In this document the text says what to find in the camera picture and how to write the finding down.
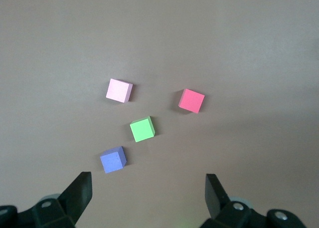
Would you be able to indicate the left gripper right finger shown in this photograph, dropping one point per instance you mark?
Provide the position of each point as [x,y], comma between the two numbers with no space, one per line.
[214,195]

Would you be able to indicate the green foam cube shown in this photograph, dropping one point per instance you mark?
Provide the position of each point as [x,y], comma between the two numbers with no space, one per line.
[141,129]

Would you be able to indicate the red foam cube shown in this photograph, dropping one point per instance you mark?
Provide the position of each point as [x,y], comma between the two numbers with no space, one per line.
[192,100]

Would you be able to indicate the purple foam cube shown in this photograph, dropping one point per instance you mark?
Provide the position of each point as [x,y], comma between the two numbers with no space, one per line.
[112,160]

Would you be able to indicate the pink foam cube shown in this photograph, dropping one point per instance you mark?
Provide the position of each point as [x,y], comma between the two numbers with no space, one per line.
[118,90]

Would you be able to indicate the brown table cover sheet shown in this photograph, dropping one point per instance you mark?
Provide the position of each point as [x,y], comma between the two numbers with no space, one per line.
[159,38]

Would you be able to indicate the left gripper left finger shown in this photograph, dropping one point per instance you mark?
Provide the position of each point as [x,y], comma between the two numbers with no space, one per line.
[77,195]

